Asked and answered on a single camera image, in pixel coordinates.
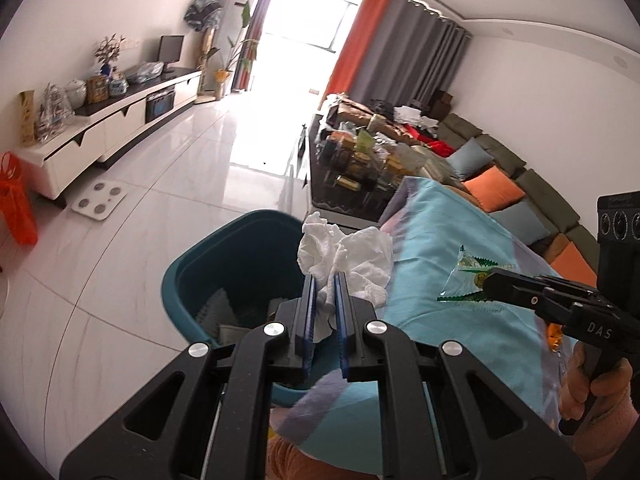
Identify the red clothes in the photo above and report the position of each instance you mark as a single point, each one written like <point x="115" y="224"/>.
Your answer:
<point x="437" y="146"/>

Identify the dark coffee table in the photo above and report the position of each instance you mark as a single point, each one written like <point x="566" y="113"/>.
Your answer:
<point x="345" y="205"/>

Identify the teal patterned tablecloth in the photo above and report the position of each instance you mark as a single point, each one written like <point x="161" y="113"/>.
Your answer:
<point x="440" y="340"/>

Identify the white lidded ceramic jar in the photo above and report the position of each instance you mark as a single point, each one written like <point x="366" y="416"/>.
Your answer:
<point x="76" y="94"/>

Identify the brown blanket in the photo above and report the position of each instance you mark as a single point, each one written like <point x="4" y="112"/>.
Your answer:
<point x="360" y="110"/>

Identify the orange plastic bag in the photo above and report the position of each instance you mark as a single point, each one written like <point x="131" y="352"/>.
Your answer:
<point x="17" y="205"/>

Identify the white clothes pile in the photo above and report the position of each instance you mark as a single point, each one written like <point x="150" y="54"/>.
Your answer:
<point x="417" y="119"/>

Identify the tall leafy potted plant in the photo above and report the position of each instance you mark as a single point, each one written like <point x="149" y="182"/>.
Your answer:
<point x="237" y="50"/>

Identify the white floor air conditioner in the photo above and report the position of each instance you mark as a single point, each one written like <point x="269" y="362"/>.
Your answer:
<point x="235" y="5"/>

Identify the grey orange striped curtain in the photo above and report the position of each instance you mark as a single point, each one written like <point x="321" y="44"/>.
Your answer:
<point x="260" y="20"/>

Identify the orange cushion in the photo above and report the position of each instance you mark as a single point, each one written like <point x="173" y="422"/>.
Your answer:
<point x="572" y="265"/>
<point x="492" y="190"/>

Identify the white foam net sleeve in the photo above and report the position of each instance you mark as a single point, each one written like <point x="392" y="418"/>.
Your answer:
<point x="215" y="306"/>

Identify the white bathroom scale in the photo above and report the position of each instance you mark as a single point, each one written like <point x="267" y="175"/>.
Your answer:
<point x="102" y="200"/>

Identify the black framed window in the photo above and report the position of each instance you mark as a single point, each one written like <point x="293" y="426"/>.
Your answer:
<point x="345" y="35"/>

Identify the person's right hand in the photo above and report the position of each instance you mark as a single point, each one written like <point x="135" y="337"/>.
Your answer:
<point x="612" y="385"/>

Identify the clear plastic bag bundle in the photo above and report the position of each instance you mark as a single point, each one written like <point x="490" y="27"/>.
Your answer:
<point x="145" y="72"/>

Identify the white black TV cabinet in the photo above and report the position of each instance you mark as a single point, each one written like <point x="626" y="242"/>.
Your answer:
<point x="120" y="120"/>

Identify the teal plastic bin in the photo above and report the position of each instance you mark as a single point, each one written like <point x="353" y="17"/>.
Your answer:
<point x="210" y="260"/>

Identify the yellow dried bouquet vase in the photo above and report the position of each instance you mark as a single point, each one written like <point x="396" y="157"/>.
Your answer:
<point x="221" y="79"/>

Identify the blue cushion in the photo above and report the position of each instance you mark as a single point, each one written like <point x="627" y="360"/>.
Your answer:
<point x="470" y="157"/>
<point x="520" y="222"/>

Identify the person's orange clothed leg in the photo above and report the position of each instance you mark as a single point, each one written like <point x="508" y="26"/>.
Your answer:
<point x="295" y="462"/>

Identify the blue white ceramic jar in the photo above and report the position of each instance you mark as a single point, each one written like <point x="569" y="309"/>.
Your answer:
<point x="117" y="86"/>

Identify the bonsai in blue vase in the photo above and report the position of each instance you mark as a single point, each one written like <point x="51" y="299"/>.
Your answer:
<point x="107" y="55"/>

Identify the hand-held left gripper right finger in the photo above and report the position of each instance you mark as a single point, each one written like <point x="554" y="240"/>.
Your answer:
<point x="342" y="325"/>

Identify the small orange foil wrapper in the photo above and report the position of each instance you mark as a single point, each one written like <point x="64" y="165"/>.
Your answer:
<point x="555" y="336"/>

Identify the brown sofa seat pad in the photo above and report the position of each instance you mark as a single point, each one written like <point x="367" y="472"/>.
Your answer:
<point x="552" y="247"/>

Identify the white tissue paper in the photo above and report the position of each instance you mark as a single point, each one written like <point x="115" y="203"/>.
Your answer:
<point x="360" y="255"/>

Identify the black computer monitor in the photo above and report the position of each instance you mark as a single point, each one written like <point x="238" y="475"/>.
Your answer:
<point x="171" y="50"/>

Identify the person's right forearm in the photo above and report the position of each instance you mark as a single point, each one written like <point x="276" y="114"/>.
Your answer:
<point x="627" y="422"/>

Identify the dark wooden box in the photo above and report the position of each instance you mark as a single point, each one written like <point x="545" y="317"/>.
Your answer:
<point x="441" y="104"/>

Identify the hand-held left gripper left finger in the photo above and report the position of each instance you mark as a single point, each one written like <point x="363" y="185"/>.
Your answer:
<point x="310" y="315"/>

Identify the clear wrapper green serrated edges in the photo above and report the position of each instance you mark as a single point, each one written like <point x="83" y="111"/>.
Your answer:
<point x="467" y="277"/>

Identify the green sectional sofa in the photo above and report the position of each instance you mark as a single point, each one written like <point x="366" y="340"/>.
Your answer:
<point x="545" y="190"/>

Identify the ship model clear case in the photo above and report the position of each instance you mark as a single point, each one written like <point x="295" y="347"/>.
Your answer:
<point x="52" y="112"/>

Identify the yellow printed box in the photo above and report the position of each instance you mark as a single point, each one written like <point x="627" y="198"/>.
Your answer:
<point x="27" y="117"/>

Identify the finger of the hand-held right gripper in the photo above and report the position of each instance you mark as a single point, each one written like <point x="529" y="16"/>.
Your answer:
<point x="570" y="284"/>
<point x="510" y="290"/>

